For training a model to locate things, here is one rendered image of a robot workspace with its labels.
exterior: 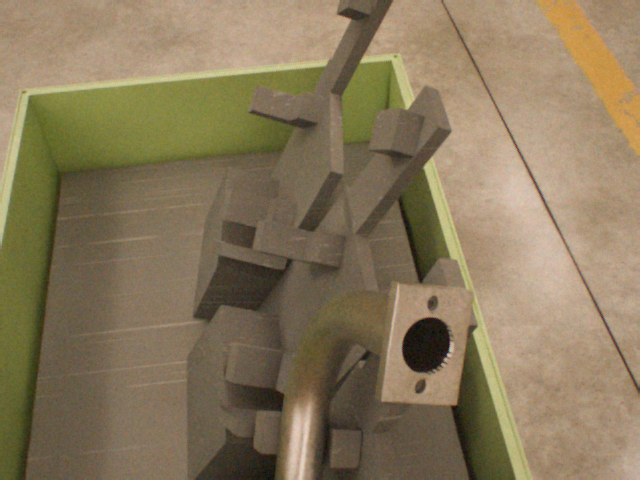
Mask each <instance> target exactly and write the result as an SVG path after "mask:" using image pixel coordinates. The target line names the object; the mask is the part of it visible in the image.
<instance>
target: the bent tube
mask: <svg viewBox="0 0 640 480"><path fill-rule="evenodd" d="M431 297H434V305H433V307H432V308H430V307H427V303H428V300H429V299H430V298H431ZM472 298H474V291H472V290H470V289H466V288H459V287H450V286H441V285H431V284H422V283H413V282H403V281H392V282H391V286H390V294H389V297H387V296H385V295H382V294H379V292H377V291H373V290H368V289H353V290H347V291H344V293H342V294H339V295H337V296H335V297H334V298H332V299H331V300H329V301H328V302H327V303H326V304H325V305H324V306H322V307H321V309H320V310H319V311H318V312H317V313H316V314H315V316H314V317H313V319H312V320H311V322H310V323H309V325H308V327H307V328H306V330H305V332H304V334H303V336H302V339H300V341H299V343H298V346H297V349H296V351H295V355H294V358H293V361H292V364H291V368H290V372H289V376H288V380H287V384H286V389H285V394H284V400H283V406H282V414H281V422H280V432H279V441H278V450H277V460H276V469H275V478H274V480H322V474H323V464H324V455H325V446H326V436H327V426H328V418H329V411H330V405H331V400H332V395H333V391H334V387H335V384H336V380H337V377H338V375H339V372H340V369H341V367H342V365H343V363H344V360H345V359H346V357H347V355H348V352H349V351H350V350H351V348H352V347H353V346H354V345H356V344H357V343H358V344H359V345H361V346H363V347H365V348H367V349H368V350H370V351H372V352H374V353H376V355H377V356H379V357H380V364H379V371H378V378H377V385H376V392H375V398H376V399H378V400H379V401H381V402H391V403H411V404H433V405H453V406H454V405H457V400H458V394H459V387H460V380H461V373H462V367H463V359H464V352H465V345H466V339H467V332H468V325H469V318H470V312H471V305H472ZM420 380H422V381H423V384H422V387H421V388H420V389H419V390H418V391H414V386H415V385H416V384H417V382H418V381H420Z"/></svg>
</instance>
